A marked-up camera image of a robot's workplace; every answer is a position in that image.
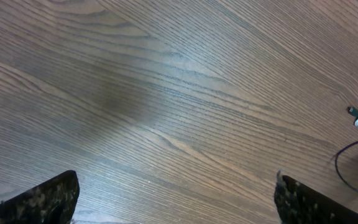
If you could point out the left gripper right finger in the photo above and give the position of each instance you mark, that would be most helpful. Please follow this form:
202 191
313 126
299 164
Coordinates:
297 203

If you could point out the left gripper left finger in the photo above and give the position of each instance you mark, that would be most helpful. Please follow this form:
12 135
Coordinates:
52 202

